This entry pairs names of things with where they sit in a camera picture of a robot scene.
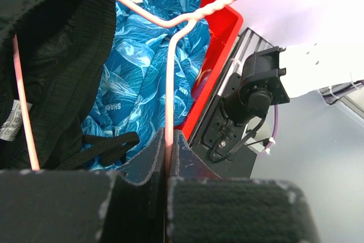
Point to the aluminium frame rail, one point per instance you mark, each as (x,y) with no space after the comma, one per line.
(349,94)

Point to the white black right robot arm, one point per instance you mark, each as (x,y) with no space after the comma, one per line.
(284,78)

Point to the black shorts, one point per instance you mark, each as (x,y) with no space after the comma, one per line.
(63,45)

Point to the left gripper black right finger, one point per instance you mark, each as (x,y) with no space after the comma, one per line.
(202,207)

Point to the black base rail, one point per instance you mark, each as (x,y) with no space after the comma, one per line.
(225,135)

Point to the red plastic tray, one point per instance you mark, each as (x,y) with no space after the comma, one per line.
(225,26)

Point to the blue leaf-print shorts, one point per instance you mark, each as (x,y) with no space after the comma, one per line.
(132,91)

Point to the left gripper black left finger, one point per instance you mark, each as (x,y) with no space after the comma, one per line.
(87,206)

